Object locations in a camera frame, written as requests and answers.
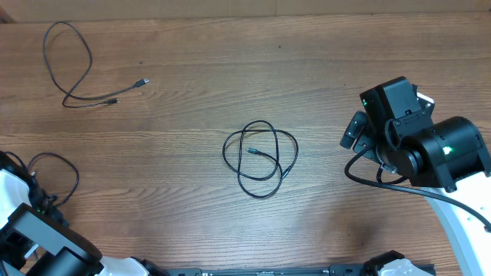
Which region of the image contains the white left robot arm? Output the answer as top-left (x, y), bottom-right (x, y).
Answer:
top-left (1, 152), bottom-right (150, 276)

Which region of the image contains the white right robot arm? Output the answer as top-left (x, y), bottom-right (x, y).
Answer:
top-left (340, 77), bottom-right (490, 275)

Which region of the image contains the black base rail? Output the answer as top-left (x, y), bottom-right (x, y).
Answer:
top-left (130, 249), bottom-right (438, 276)

